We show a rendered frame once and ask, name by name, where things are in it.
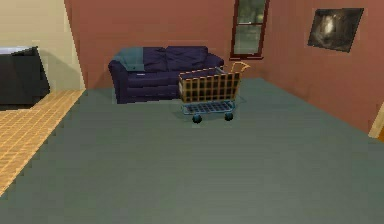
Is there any orange shopping cart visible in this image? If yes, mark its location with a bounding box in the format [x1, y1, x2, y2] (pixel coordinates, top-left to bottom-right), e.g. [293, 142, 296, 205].
[177, 61, 251, 125]

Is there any dark blue sofa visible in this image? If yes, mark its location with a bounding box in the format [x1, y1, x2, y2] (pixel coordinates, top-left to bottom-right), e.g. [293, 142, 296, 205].
[107, 45, 225, 105]

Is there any teal blanket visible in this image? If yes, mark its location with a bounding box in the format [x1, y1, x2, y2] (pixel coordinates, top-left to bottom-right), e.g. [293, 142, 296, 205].
[111, 46, 147, 72]

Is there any dark red framed window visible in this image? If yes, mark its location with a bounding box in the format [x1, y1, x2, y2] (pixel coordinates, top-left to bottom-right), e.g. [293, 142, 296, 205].
[229, 0, 271, 61]

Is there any dark framed picture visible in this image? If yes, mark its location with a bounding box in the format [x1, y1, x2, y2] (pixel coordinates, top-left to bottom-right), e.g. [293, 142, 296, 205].
[306, 7, 365, 54]

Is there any black cabinet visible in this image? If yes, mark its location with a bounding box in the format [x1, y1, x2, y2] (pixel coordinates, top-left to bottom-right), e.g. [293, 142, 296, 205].
[0, 45, 51, 106]

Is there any pale wooden door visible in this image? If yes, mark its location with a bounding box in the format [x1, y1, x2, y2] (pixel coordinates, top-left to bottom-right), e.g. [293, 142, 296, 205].
[367, 101, 384, 143]

